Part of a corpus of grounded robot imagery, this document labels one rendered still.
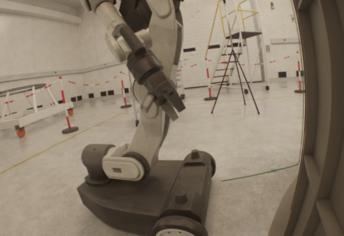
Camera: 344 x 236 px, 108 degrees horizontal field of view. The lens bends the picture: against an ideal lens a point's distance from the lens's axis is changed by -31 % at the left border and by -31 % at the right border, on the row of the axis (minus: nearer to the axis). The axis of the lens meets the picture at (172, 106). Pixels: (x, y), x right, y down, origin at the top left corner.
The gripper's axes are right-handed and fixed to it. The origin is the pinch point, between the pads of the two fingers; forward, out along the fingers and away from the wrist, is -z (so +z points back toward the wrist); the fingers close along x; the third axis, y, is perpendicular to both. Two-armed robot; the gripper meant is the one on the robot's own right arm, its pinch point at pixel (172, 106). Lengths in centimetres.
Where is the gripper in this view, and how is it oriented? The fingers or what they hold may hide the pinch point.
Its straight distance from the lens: 50.3
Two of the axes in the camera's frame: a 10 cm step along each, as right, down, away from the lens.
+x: 1.3, -2.7, -9.5
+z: -5.7, -8.1, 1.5
